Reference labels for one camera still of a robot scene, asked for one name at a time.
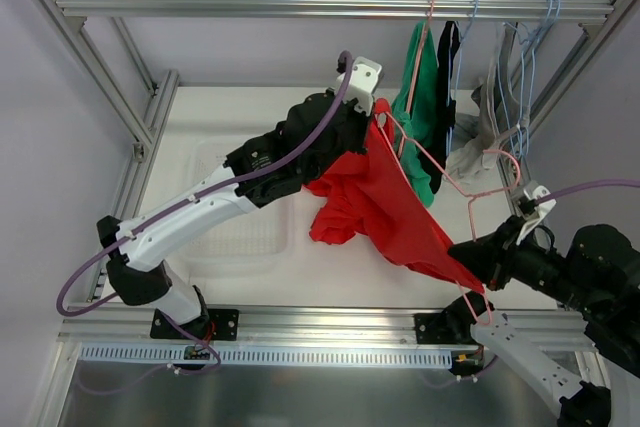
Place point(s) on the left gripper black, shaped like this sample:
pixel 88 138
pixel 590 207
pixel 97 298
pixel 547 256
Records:
pixel 357 129

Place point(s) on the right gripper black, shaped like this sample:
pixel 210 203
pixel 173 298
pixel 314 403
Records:
pixel 498 257

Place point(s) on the pink hanger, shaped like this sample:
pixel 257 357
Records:
pixel 406 96
pixel 471 197

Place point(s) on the red tank top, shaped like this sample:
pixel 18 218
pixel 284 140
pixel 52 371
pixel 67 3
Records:
pixel 369 194

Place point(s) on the green tank top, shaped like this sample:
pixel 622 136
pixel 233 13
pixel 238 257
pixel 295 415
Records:
pixel 422 122

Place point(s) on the black tank top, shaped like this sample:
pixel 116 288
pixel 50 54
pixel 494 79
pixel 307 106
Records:
pixel 445 107

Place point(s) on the blue hanger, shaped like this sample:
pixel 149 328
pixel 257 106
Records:
pixel 454 92
pixel 528 41
pixel 515 77

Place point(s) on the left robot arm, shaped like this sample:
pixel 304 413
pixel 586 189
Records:
pixel 277 164

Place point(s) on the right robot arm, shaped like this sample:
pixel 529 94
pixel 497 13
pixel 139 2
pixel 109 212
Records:
pixel 597 278

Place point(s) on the grey tank top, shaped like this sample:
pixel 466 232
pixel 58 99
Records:
pixel 497 120

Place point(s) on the white plastic basket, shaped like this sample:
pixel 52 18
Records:
pixel 243 245

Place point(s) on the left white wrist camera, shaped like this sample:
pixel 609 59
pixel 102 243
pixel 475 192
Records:
pixel 365 77

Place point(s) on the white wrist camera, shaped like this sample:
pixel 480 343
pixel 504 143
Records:
pixel 365 77
pixel 532 207

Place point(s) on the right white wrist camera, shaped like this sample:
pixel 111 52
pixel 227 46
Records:
pixel 532 207

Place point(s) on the aluminium hanging rail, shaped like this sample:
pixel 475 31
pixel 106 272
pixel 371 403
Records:
pixel 570 11

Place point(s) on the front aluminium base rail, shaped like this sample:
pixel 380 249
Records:
pixel 552 330

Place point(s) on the white slotted cable duct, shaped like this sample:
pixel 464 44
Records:
pixel 411 358

